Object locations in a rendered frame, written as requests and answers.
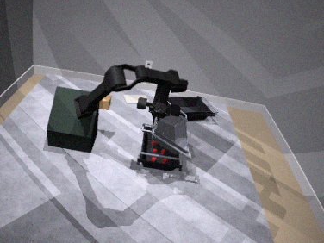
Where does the small brown box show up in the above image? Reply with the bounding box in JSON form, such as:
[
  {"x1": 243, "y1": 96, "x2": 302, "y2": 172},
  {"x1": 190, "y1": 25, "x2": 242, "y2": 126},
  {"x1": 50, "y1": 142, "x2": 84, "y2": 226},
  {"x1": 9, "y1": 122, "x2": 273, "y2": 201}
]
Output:
[{"x1": 99, "y1": 94, "x2": 112, "y2": 110}]

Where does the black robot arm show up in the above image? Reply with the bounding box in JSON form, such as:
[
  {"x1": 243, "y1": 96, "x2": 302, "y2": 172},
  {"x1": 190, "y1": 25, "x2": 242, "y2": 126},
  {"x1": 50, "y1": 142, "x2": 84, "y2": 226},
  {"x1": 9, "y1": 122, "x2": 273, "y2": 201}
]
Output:
[{"x1": 74, "y1": 64, "x2": 189, "y2": 119}]

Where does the white flat square pad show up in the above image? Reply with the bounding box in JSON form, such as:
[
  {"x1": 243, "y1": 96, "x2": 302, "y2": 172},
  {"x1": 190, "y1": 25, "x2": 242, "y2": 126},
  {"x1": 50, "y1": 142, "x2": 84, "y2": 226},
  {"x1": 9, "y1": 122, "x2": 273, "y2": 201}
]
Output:
[{"x1": 123, "y1": 95, "x2": 146, "y2": 104}]

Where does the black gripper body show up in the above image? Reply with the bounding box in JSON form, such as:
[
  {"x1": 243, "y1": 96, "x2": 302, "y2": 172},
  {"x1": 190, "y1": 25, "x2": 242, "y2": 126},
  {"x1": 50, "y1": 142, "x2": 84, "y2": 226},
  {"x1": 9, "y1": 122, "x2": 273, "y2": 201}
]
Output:
[{"x1": 136, "y1": 92, "x2": 180, "y2": 117}]

